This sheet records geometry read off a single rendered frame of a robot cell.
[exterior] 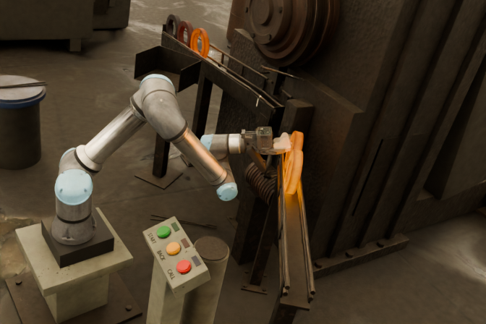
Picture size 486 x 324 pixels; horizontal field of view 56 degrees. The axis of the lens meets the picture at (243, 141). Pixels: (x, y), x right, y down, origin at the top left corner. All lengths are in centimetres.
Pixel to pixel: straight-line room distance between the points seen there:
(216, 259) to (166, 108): 50
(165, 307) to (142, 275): 66
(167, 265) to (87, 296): 61
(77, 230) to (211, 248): 48
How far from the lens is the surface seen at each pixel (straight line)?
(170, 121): 147
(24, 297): 206
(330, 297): 226
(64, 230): 172
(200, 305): 164
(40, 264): 178
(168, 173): 273
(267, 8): 192
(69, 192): 161
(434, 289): 257
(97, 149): 168
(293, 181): 154
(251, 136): 170
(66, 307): 191
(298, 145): 168
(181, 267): 133
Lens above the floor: 156
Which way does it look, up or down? 29 degrees down
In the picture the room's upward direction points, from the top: 12 degrees clockwise
